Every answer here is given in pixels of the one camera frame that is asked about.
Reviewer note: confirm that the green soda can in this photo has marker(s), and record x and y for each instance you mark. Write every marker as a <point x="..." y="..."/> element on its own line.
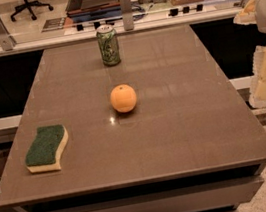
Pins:
<point x="108" y="45"/>

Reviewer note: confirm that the orange fruit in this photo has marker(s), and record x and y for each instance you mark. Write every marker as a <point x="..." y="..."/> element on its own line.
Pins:
<point x="123" y="98"/>

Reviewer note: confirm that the black office chair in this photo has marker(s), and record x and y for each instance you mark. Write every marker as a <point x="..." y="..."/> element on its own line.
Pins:
<point x="28" y="5"/>

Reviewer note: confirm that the green and yellow sponge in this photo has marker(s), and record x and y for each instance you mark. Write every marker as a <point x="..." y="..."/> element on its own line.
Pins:
<point x="45" y="152"/>

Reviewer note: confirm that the middle metal glass bracket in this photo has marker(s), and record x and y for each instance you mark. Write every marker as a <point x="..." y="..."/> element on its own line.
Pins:
<point x="127" y="14"/>

